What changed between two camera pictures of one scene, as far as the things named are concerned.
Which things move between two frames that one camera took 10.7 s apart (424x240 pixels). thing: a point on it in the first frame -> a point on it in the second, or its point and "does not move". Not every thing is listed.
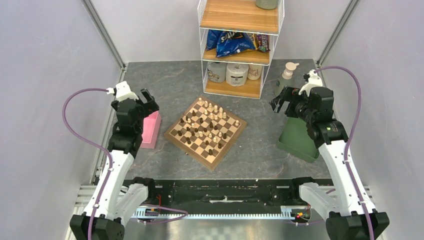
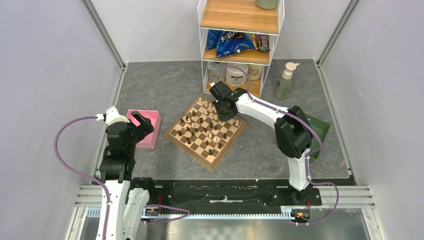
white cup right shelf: x=254 y=71 does not move
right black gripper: x=290 y=94 -> x=222 y=117
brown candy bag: x=262 y=42 does not move
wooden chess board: x=206 y=132 does not move
